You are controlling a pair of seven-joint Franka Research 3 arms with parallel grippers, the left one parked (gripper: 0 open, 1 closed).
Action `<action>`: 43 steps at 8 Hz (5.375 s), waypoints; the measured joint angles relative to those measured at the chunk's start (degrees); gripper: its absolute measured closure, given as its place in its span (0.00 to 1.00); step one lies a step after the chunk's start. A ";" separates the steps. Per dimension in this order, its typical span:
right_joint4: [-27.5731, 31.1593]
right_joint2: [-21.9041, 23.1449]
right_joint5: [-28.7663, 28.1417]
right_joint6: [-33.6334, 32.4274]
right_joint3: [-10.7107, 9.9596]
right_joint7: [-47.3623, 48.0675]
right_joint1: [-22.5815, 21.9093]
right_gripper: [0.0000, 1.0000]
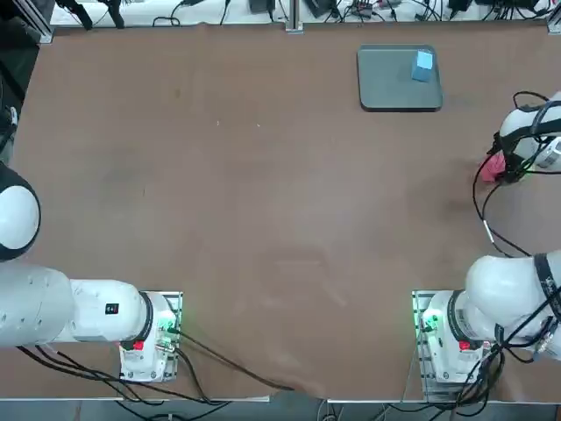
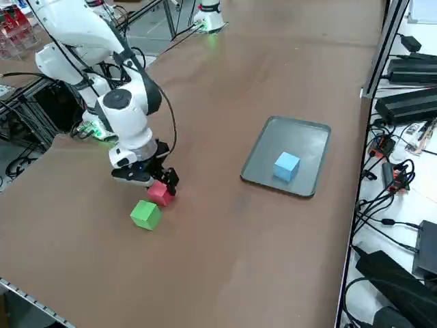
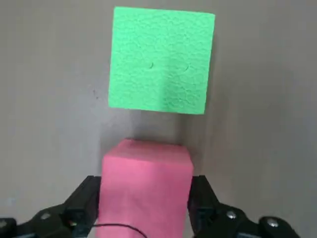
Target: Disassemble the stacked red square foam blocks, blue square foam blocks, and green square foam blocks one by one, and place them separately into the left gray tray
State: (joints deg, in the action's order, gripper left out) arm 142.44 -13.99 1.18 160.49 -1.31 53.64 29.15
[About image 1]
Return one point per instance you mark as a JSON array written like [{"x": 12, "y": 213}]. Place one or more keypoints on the upright post with bracket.
[{"x": 294, "y": 17}]

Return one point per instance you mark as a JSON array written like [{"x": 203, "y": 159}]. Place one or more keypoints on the ribbed black power adapter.
[{"x": 322, "y": 9}]

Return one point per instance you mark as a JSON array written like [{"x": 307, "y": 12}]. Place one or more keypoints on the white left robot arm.
[{"x": 87, "y": 307}]

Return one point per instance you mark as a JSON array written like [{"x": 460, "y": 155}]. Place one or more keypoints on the red foam cube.
[{"x": 491, "y": 171}]

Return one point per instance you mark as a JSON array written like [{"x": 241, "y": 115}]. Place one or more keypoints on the aluminium profile rail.
[
  {"x": 41, "y": 30},
  {"x": 554, "y": 24}
]

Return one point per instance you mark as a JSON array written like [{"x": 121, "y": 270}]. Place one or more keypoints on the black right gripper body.
[{"x": 508, "y": 169}]

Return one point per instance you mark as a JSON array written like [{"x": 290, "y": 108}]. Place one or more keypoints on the blue foam cube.
[{"x": 421, "y": 70}]

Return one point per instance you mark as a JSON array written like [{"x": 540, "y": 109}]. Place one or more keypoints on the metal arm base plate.
[
  {"x": 421, "y": 386},
  {"x": 173, "y": 302}
]

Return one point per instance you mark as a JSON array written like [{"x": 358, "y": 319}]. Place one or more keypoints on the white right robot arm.
[{"x": 495, "y": 285}]

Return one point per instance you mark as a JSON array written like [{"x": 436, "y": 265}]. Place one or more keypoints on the orange and black hub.
[{"x": 364, "y": 9}]

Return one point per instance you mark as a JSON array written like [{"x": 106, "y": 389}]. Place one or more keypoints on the black stand leg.
[
  {"x": 83, "y": 15},
  {"x": 116, "y": 17}
]

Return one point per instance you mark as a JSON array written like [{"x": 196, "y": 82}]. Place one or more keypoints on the gray square tray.
[{"x": 385, "y": 81}]

